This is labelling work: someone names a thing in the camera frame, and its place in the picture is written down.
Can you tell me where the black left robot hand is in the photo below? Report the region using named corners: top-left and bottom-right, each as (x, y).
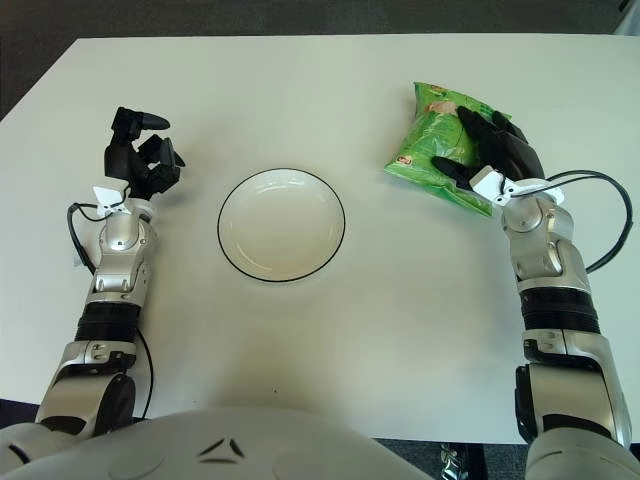
top-left (103, 106), bottom-right (186, 200)

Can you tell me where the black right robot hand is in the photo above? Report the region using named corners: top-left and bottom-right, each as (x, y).
top-left (431, 104), bottom-right (545, 194)

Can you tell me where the green snack bag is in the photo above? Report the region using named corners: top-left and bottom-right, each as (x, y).
top-left (383, 80), bottom-right (511, 217)

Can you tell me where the white plate with black rim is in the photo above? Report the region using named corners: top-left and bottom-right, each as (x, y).
top-left (216, 168), bottom-right (347, 286)

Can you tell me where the white left wrist connector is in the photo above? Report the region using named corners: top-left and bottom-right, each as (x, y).
top-left (93, 184), bottom-right (132, 219)

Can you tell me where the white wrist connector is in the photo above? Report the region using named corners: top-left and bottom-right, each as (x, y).
top-left (93, 184), bottom-right (132, 219)
top-left (472, 167), bottom-right (566, 207)

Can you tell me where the white right wrist connector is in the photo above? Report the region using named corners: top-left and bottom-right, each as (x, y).
top-left (472, 167), bottom-right (566, 207)

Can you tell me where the white background object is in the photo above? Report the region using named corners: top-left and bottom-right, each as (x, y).
top-left (613, 0), bottom-right (640, 37)

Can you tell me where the grey robot torso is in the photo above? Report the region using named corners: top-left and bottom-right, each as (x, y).
top-left (0, 407), bottom-right (640, 480)

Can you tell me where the shiny object under table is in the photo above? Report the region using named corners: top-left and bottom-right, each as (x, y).
top-left (438, 442), bottom-right (471, 480)

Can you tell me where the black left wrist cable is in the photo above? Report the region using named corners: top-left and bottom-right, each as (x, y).
top-left (67, 201), bottom-right (109, 274)

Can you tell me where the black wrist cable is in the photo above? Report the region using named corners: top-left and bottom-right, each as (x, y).
top-left (67, 201), bottom-right (109, 274)
top-left (519, 171), bottom-right (632, 274)

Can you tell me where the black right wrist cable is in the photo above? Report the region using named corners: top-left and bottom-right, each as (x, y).
top-left (519, 171), bottom-right (632, 274)

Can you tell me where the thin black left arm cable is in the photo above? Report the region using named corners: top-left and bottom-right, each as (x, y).
top-left (134, 332), bottom-right (155, 419)

